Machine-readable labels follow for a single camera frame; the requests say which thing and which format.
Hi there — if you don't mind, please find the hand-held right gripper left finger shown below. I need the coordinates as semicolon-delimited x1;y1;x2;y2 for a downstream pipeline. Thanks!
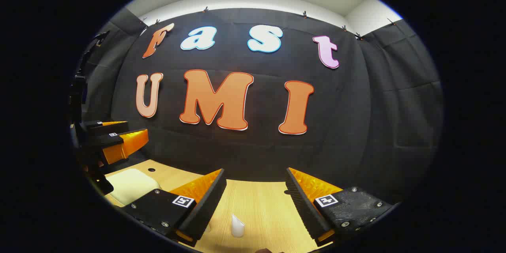
121;168;228;247

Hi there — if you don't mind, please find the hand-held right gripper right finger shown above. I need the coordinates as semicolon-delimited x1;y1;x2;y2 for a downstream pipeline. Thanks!
285;167;398;247

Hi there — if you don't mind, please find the white squeeze tube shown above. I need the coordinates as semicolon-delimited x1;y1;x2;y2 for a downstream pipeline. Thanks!
231;213;245;238

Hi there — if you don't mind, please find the pale yellow suitcase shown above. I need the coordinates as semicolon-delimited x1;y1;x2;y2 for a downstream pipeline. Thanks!
104;168;163;207

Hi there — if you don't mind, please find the black backdrop cloth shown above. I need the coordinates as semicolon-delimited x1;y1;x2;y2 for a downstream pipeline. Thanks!
79;7;445;206

